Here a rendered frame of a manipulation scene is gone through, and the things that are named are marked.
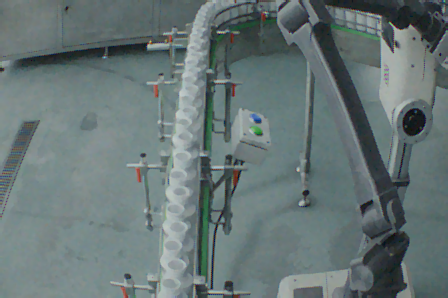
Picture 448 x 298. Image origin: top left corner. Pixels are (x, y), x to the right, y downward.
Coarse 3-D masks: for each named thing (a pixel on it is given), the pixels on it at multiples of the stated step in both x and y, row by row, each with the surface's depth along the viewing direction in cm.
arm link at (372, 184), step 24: (312, 0) 94; (312, 24) 94; (312, 48) 95; (336, 48) 96; (336, 72) 93; (336, 96) 93; (336, 120) 94; (360, 120) 92; (360, 144) 90; (360, 168) 90; (384, 168) 91; (360, 192) 91; (384, 192) 88; (360, 216) 92; (384, 216) 87
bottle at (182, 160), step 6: (174, 156) 140; (180, 156) 142; (186, 156) 142; (174, 162) 142; (180, 162) 139; (186, 162) 139; (174, 168) 142; (180, 168) 140; (186, 168) 140; (192, 168) 143; (186, 174) 141; (192, 174) 142; (192, 180) 141; (192, 186) 142
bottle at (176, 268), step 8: (168, 264) 110; (176, 264) 112; (184, 264) 110; (168, 272) 110; (176, 272) 108; (184, 272) 109; (184, 280) 110; (192, 280) 112; (184, 288) 110; (192, 288) 112; (192, 296) 113
